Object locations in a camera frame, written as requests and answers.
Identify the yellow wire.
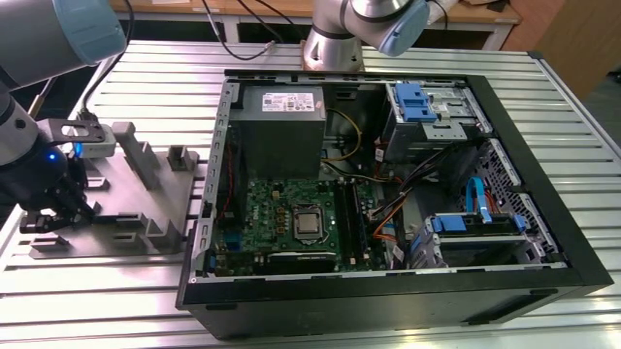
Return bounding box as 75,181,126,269
322,108,364,162

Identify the black camera cable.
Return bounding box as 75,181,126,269
77,0,137,121

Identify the silver camera black bracket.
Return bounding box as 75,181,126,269
38,118,117,146

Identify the black cable grey plug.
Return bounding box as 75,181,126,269
201,0,312,62

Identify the hard disk in blue carrier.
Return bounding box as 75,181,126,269
425,212,528,240

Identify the black PC case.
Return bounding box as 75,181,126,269
174,68,616,341

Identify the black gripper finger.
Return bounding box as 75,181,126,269
58,188,99,223
19,212,75,234

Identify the black wire bundle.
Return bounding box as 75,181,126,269
372,137,489,221

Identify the metal drive cage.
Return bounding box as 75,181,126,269
381,81,492,165

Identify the blue flat cable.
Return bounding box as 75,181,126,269
464,177,495,223

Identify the silver CPU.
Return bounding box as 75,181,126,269
296,212,325,234

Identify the orange flat cable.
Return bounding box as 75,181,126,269
372,214,410,241

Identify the wooden cabinet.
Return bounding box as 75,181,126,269
499,0,621,100

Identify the blue disk carrier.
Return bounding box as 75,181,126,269
396,83,439,124

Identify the metal disk bay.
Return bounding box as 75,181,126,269
412,217,551,270

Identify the silver camera blue light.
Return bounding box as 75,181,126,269
73,142,119,160

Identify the green motherboard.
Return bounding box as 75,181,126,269
213,177,393,274

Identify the black graphics card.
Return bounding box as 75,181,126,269
252,249,337,276

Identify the thin rod brown tip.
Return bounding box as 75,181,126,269
27,78,59,114

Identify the grey power supply unit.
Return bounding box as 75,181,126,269
230,85,328,182

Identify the wooden workbench white frame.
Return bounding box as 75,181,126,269
111,0,525,52

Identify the black RAM slot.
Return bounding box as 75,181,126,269
336,180,353,261

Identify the grey parts rack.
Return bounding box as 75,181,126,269
29,121,203,260

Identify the CPU socket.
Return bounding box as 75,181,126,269
290,202,332,246

